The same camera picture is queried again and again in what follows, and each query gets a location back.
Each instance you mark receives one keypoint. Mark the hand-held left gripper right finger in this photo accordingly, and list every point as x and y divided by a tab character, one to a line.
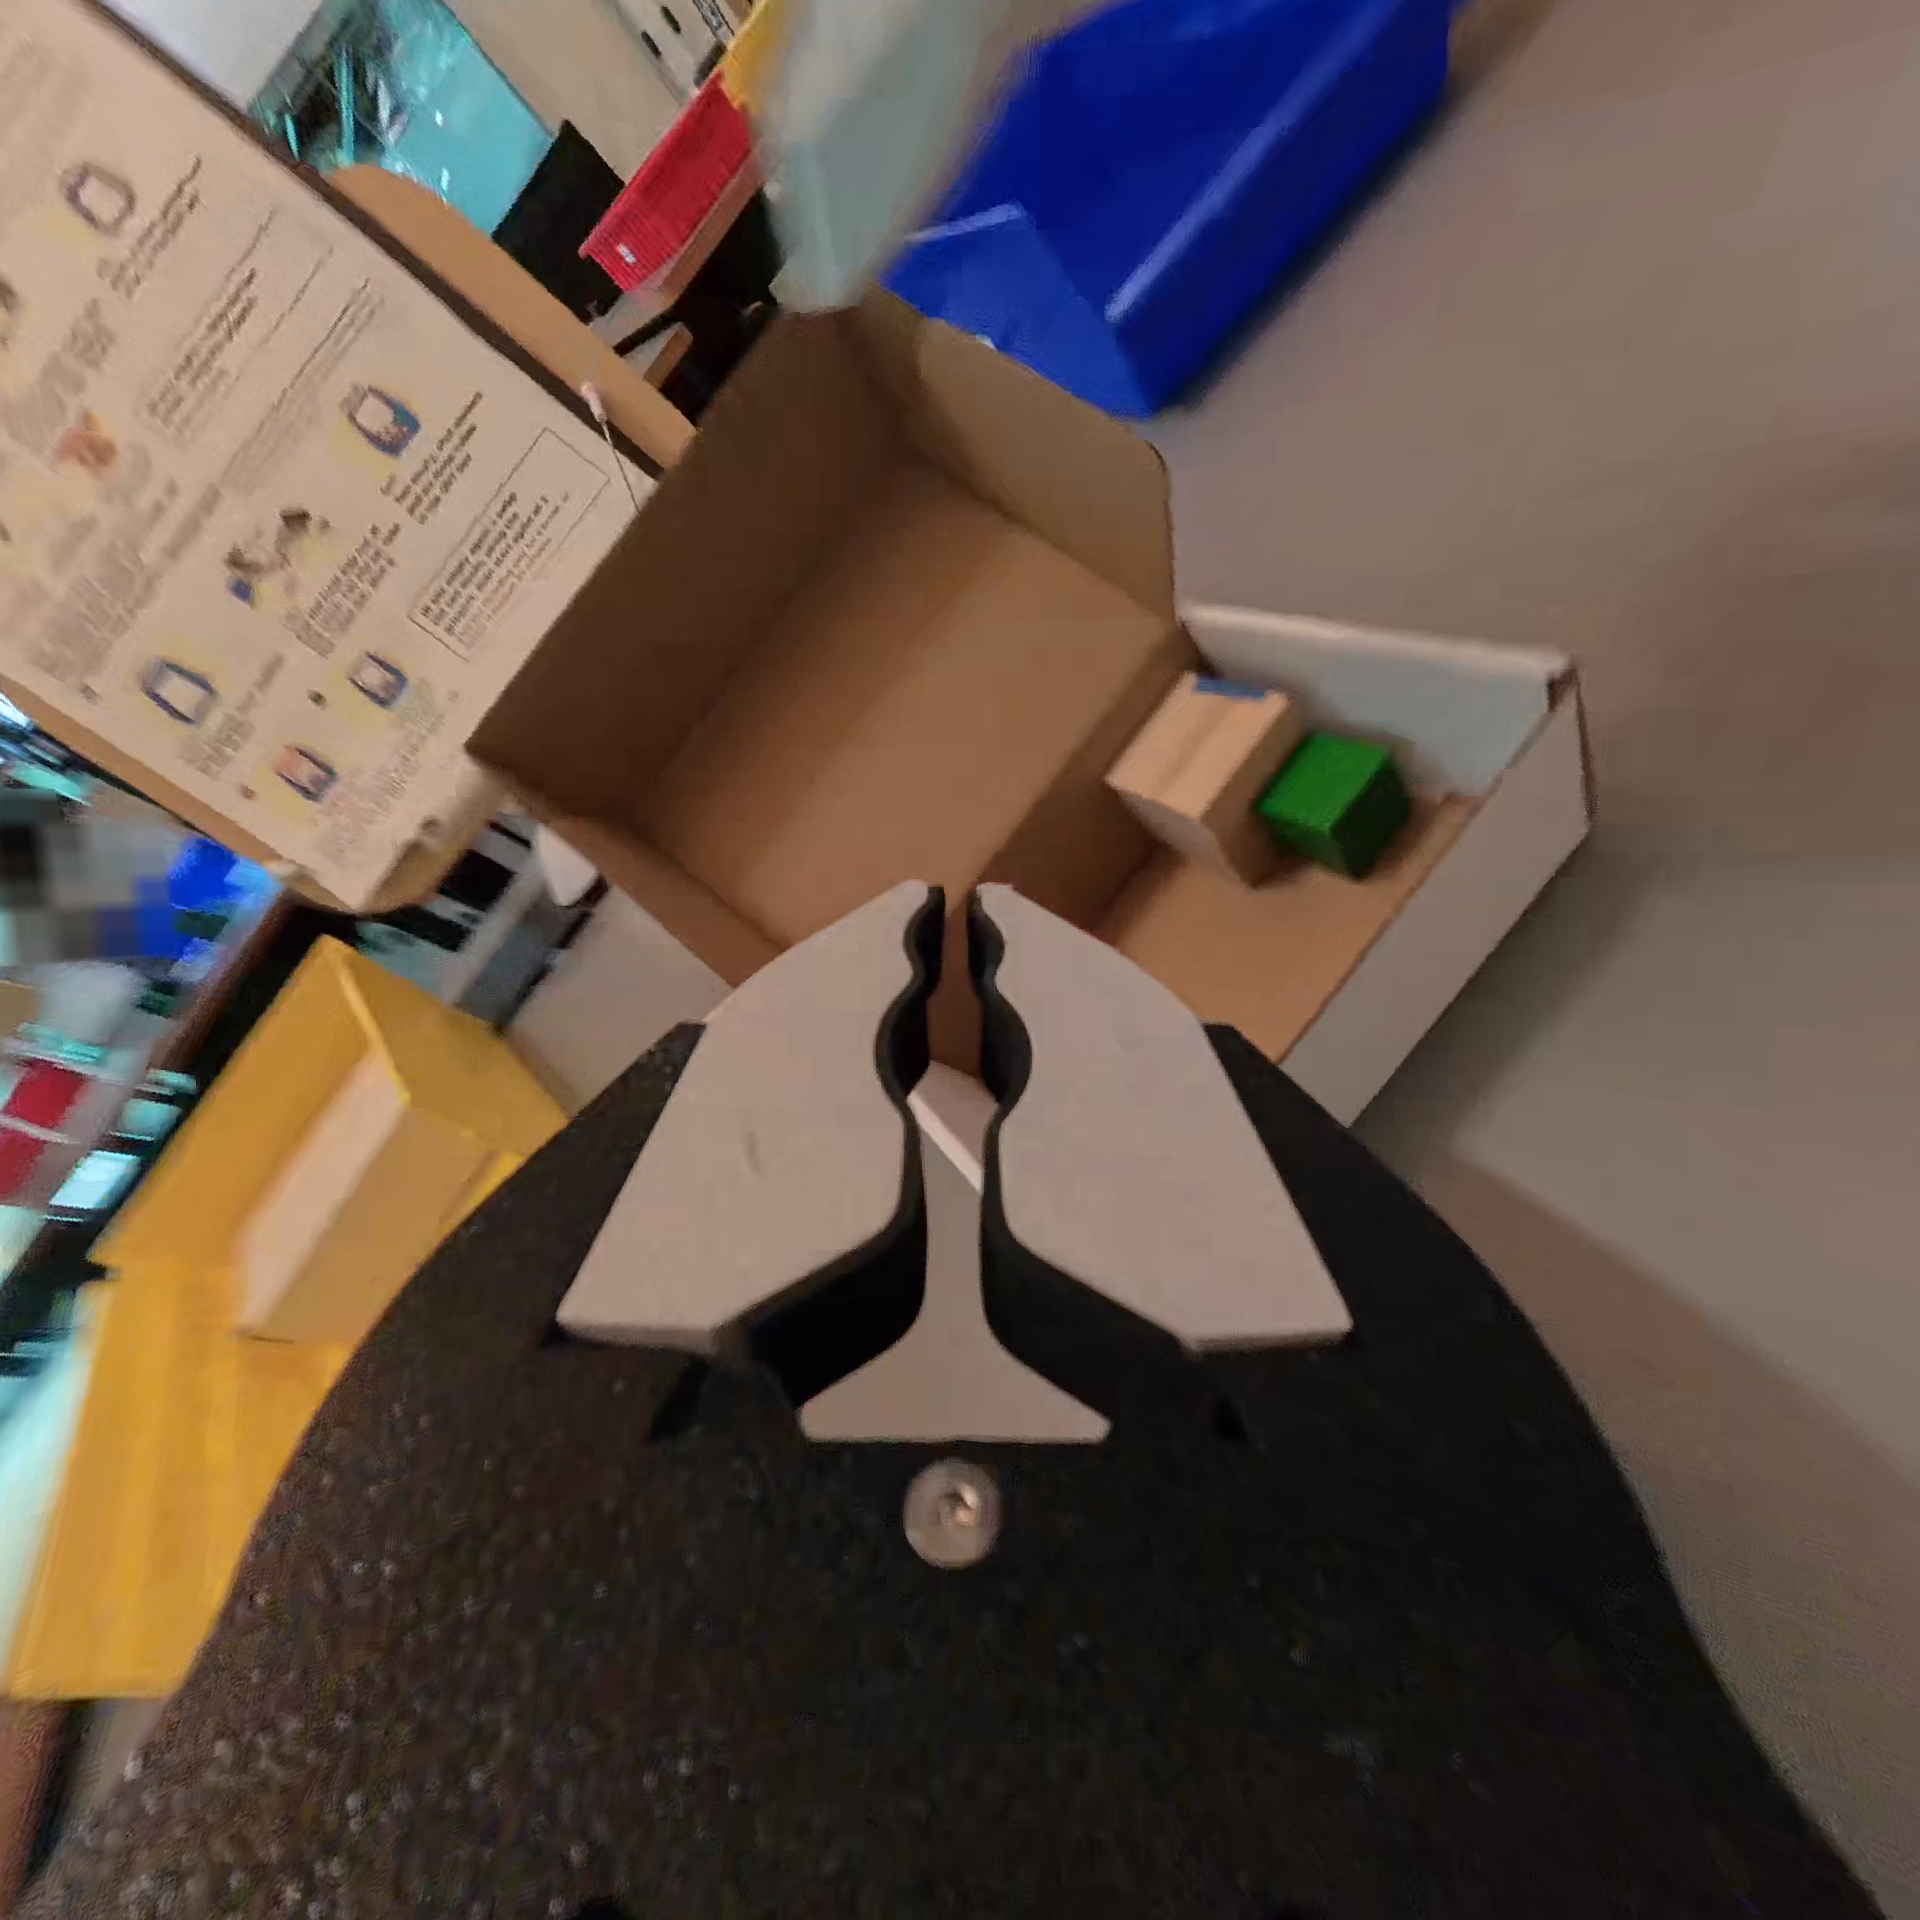
1154	1184

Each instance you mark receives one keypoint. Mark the yellow plastic bin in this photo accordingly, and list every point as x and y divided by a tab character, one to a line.
136	1424

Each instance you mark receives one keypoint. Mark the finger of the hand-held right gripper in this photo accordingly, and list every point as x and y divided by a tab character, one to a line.
870	136

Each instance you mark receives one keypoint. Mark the white cardboard box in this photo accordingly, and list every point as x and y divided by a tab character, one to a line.
346	1200
840	662

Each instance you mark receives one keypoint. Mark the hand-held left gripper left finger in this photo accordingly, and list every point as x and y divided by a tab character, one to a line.
750	1184

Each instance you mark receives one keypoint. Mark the red plastic bin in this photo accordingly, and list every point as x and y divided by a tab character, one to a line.
675	194

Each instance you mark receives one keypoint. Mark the blue plastic bin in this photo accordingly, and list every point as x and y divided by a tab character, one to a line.
1200	182

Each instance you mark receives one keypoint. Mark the pale wooden cube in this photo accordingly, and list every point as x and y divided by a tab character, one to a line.
1200	764

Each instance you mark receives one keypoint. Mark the green cube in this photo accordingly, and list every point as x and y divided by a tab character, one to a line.
1328	804

